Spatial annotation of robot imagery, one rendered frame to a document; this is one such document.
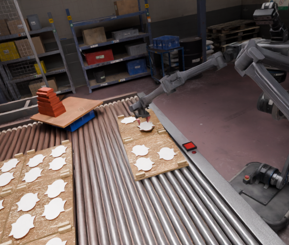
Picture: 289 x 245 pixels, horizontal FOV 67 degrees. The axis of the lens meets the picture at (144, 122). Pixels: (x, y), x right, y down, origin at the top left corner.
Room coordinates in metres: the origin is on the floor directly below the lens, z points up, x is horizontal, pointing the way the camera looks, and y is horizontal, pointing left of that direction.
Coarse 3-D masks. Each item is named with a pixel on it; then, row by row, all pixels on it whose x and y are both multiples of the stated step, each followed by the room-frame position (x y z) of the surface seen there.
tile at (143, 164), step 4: (136, 160) 1.15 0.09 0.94; (140, 160) 1.15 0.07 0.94; (144, 160) 1.14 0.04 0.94; (148, 160) 1.13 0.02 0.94; (136, 164) 1.11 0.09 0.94; (140, 164) 1.11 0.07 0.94; (144, 164) 1.10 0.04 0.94; (148, 164) 1.09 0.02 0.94; (152, 164) 1.09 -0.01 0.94; (140, 168) 1.07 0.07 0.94; (144, 168) 1.06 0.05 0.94; (148, 168) 1.06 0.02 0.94
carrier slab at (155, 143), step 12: (132, 144) 1.36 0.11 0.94; (144, 144) 1.33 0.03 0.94; (156, 144) 1.31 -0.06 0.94; (168, 144) 1.28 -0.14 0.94; (132, 156) 1.22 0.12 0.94; (144, 156) 1.20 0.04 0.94; (156, 156) 1.17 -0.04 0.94; (180, 156) 1.13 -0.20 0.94; (132, 168) 1.09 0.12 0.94; (156, 168) 1.06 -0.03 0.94; (168, 168) 1.04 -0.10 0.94
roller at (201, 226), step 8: (128, 112) 1.97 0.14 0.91; (168, 176) 0.99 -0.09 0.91; (176, 184) 0.91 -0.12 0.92; (176, 192) 0.87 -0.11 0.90; (184, 192) 0.85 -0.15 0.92; (184, 200) 0.80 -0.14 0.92; (192, 208) 0.74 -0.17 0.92; (192, 216) 0.70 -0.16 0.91; (200, 216) 0.69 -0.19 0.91; (200, 224) 0.64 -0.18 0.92; (200, 232) 0.62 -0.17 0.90; (208, 232) 0.60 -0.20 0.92; (208, 240) 0.57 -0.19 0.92
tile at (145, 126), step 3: (141, 123) 1.59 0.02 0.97; (144, 123) 1.58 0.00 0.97; (147, 123) 1.57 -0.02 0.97; (150, 123) 1.56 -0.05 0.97; (138, 126) 1.55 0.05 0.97; (141, 126) 1.54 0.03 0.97; (144, 126) 1.53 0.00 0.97; (147, 126) 1.52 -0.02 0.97; (150, 126) 1.52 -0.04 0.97; (153, 126) 1.52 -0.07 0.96; (141, 129) 1.49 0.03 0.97; (144, 129) 1.49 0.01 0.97; (147, 129) 1.48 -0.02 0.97; (150, 129) 1.48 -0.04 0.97
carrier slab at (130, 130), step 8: (152, 112) 1.82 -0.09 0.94; (120, 120) 1.77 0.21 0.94; (144, 120) 1.70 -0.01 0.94; (152, 120) 1.68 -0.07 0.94; (120, 128) 1.63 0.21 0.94; (128, 128) 1.60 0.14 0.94; (136, 128) 1.58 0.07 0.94; (152, 128) 1.54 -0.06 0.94; (160, 128) 1.52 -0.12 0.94; (128, 136) 1.48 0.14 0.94; (136, 136) 1.46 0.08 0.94; (144, 136) 1.44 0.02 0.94
